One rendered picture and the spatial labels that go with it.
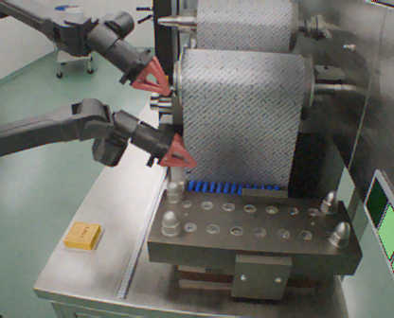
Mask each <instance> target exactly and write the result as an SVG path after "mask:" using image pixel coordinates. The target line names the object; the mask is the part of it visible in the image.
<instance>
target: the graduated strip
mask: <svg viewBox="0 0 394 318"><path fill-rule="evenodd" d="M169 171H170V167H163V168H162V170H161V175H160V177H159V180H158V183H157V184H156V187H155V190H154V192H153V196H152V199H151V202H150V204H149V206H148V209H147V214H146V215H145V218H144V221H143V222H142V224H141V226H142V227H141V228H140V231H139V234H138V235H137V238H136V242H135V245H134V248H133V252H132V254H131V256H130V259H129V263H128V265H127V267H126V269H125V273H124V275H123V277H122V281H121V284H120V285H119V290H118V291H117V294H116V298H120V299H125V300H126V299H127V294H128V292H129V289H130V286H131V283H132V281H133V277H134V273H135V271H136V266H137V263H138V261H139V259H140V254H141V252H142V250H143V247H144V245H145V244H144V242H145V240H146V237H147V235H148V233H149V230H150V225H151V222H152V219H153V216H154V214H155V208H156V207H157V204H158V201H159V199H160V196H161V193H162V189H163V186H164V183H165V182H166V179H167V176H168V173H169Z"/></svg>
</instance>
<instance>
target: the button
mask: <svg viewBox="0 0 394 318"><path fill-rule="evenodd" d="M100 232H101V230H100V226H99V224H93V223H86V222H81V221H75V222H74V223H73V225H71V228H70V230H69V231H68V234H66V236H65V238H64V239H63V243H64V247H66V248H74V249H82V250H89V251H92V250H93V248H94V245H95V243H96V242H97V239H98V237H99V235H100Z"/></svg>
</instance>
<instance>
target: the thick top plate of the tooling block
mask: <svg viewBox="0 0 394 318"><path fill-rule="evenodd" d="M182 195H183V201H181V202H180V203H169V202H168V201H167V200H166V197H167V189H163V191H162V197H161V200H160V202H159V205H158V207H157V209H156V212H155V217H154V220H153V222H152V226H151V229H150V233H149V235H148V238H147V248H148V256H149V262H153V263H161V264H170V265H178V266H195V267H204V268H212V269H220V270H234V266H235V257H236V253H240V254H249V255H267V256H290V257H291V258H292V267H291V271H290V274H315V275H318V274H323V275H328V274H330V275H351V276H354V273H355V272H356V269H357V268H358V266H359V263H360V262H361V259H362V256H363V252H362V251H361V250H362V249H361V248H360V244H359V242H358V238H357V237H356V234H355V232H354V229H353V227H352V223H351V221H350V217H349V212H348V211H347V208H346V206H345V204H344V201H338V202H339V204H338V205H337V212H336V213H335V214H328V213H326V212H323V211H322V210H321V204H322V203H323V201H324V200H316V199H305V198H301V199H295V198H288V199H287V203H286V204H285V203H253V202H243V201H242V195H240V194H227V193H217V192H194V191H183V193H182ZM169 210H171V211H173V212H174V213H175V214H176V215H177V218H178V220H179V222H180V226H181V232H180V233H179V234H178V235H177V236H175V237H172V238H171V237H166V236H165V235H164V234H163V233H162V230H161V229H162V221H163V220H164V214H165V213H166V212H167V211H169ZM341 222H347V223H348V224H349V227H350V235H349V244H348V246H346V247H345V248H337V247H335V246H334V245H332V244H331V242H330V237H331V235H332V233H333V231H334V230H335V228H336V225H337V224H339V223H341Z"/></svg>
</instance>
